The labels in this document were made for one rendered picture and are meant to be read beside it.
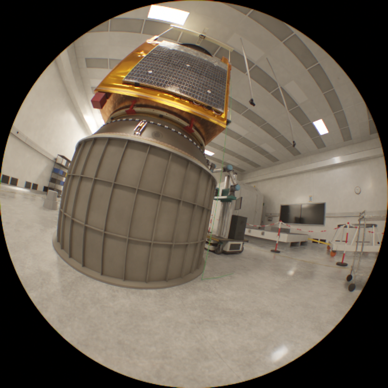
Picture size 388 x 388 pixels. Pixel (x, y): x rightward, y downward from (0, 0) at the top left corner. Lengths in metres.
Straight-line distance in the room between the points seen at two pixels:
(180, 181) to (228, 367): 1.30
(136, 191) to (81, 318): 0.92
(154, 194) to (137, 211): 0.19
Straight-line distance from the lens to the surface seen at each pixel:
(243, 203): 8.27
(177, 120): 1.64
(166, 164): 1.14
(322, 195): 8.57
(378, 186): 8.53
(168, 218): 1.13
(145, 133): 1.30
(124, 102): 1.80
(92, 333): 0.82
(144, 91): 1.71
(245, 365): 0.82
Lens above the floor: 0.66
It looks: 9 degrees up
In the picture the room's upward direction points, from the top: 11 degrees clockwise
